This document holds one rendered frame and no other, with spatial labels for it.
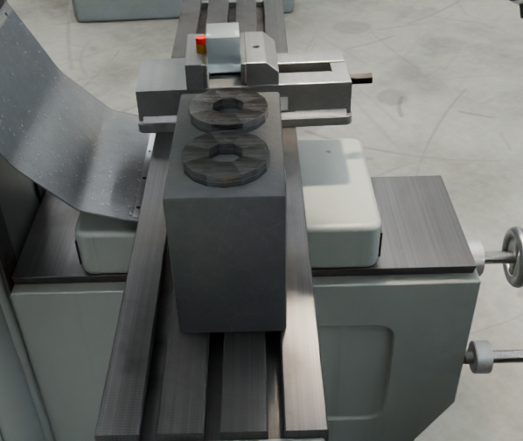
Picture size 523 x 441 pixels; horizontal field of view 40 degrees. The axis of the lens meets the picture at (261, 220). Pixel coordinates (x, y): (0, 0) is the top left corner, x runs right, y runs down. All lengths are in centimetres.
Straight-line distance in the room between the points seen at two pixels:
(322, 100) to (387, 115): 194
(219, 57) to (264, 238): 50
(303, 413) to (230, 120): 32
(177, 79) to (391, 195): 46
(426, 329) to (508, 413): 70
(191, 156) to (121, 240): 45
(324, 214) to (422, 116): 199
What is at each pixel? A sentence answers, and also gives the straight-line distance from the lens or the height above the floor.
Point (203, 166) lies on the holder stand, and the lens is 71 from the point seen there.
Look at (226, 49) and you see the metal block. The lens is 116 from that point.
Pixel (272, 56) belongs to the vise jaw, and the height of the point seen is 100.
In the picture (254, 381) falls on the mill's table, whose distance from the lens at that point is 76.
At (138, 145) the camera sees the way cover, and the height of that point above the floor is 83.
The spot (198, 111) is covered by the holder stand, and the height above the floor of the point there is 110.
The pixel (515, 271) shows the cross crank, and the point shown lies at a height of 58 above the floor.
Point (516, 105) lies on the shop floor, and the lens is 330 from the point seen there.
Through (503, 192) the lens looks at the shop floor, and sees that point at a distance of 271.
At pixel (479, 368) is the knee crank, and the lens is 137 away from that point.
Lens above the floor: 148
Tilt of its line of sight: 37 degrees down
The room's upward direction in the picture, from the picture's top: 1 degrees counter-clockwise
